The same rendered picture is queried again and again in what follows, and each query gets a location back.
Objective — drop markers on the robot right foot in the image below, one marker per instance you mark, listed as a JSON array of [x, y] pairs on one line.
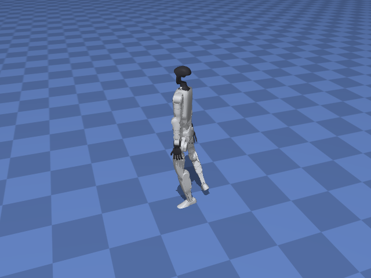
[[204, 187]]

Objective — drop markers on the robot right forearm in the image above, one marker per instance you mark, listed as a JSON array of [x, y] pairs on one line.
[[190, 121]]

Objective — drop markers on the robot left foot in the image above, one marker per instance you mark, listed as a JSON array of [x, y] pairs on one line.
[[186, 203]]

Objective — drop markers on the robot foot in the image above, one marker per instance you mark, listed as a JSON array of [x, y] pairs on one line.
[[186, 203], [204, 187]]

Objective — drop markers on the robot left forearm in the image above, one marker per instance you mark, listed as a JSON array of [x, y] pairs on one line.
[[176, 131]]

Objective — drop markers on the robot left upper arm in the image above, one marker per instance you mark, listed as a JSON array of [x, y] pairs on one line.
[[177, 103]]

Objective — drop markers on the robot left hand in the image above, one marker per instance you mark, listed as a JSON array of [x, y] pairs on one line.
[[176, 151]]

